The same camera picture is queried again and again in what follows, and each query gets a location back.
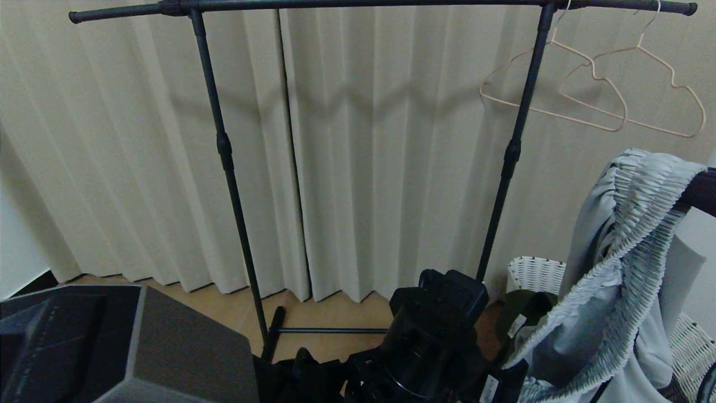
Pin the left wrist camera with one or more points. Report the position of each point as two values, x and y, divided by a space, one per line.
447 296

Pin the black clothes rack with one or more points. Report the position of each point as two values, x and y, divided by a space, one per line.
225 151

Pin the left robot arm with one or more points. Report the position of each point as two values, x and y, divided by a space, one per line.
168 347

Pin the white laundry basket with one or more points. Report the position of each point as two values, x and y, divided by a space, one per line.
537 274

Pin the pale grey shorts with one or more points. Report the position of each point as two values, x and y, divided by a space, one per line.
593 336

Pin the green garment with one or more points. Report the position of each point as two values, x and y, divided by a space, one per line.
537 305

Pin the beige curtain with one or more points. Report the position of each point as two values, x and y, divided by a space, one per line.
391 168

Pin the pink clothes hanger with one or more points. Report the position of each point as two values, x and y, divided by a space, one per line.
654 124
582 121

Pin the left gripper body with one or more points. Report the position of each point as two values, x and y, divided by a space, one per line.
512 382

